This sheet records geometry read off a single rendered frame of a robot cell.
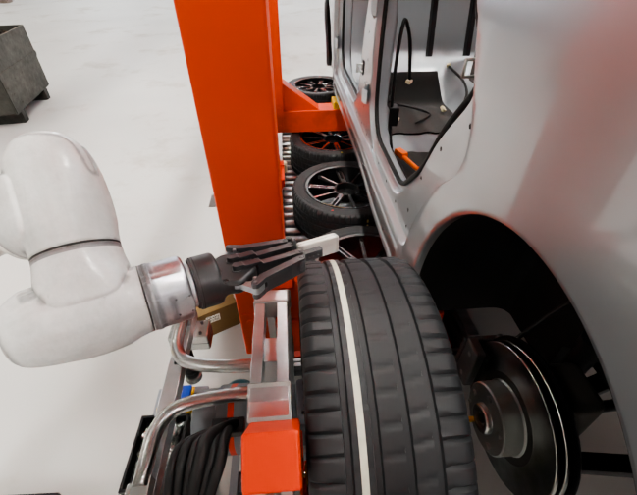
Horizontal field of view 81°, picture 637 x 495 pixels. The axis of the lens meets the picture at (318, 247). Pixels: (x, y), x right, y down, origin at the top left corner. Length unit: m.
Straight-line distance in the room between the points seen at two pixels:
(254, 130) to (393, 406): 0.60
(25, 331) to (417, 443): 0.50
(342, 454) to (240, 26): 0.72
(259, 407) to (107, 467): 1.39
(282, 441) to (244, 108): 0.62
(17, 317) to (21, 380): 1.88
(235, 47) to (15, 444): 1.87
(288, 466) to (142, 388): 1.58
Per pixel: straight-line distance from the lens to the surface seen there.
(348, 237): 1.86
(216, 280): 0.51
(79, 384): 2.22
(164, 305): 0.50
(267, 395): 0.61
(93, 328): 0.50
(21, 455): 2.15
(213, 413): 0.85
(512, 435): 0.91
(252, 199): 0.93
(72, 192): 0.53
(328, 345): 0.58
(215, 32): 0.80
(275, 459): 0.54
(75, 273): 0.51
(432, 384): 0.59
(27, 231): 0.54
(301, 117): 2.90
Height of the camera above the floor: 1.65
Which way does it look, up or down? 40 degrees down
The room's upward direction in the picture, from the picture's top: straight up
